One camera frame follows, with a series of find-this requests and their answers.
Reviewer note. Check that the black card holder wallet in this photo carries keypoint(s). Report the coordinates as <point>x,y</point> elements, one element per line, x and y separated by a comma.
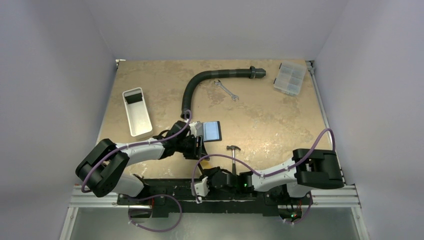
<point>211,131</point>

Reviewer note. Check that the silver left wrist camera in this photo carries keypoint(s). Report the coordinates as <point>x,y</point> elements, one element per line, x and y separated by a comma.
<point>197,128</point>

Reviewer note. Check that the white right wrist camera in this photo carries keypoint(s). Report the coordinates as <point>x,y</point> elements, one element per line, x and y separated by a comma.
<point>201,188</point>

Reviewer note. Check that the white plastic tray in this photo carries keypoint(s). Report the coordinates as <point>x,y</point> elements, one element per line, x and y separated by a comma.
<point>139,122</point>

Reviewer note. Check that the silver wrench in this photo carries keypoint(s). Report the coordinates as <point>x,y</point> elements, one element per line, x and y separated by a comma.
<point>234,97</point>

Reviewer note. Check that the black handled hammer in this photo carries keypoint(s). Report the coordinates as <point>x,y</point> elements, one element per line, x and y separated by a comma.
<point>233,149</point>

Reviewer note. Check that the clear plastic organizer box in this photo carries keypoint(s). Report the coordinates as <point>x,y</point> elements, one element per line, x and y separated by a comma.
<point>290,78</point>

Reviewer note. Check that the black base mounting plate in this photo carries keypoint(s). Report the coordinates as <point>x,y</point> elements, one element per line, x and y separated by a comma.
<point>173,195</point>

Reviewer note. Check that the stack of credit cards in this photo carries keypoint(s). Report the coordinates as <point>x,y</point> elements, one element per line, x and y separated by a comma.
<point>133,98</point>

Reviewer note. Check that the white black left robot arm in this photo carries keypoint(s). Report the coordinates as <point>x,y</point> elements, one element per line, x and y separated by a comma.
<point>102,170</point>

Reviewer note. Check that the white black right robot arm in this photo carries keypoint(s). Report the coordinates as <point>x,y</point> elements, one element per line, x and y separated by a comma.
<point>308,169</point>

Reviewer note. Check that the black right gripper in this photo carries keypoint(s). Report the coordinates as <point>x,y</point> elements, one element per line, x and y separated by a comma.
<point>209,175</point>

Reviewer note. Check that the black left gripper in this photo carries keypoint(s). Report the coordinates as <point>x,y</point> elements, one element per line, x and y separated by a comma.
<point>196,152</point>

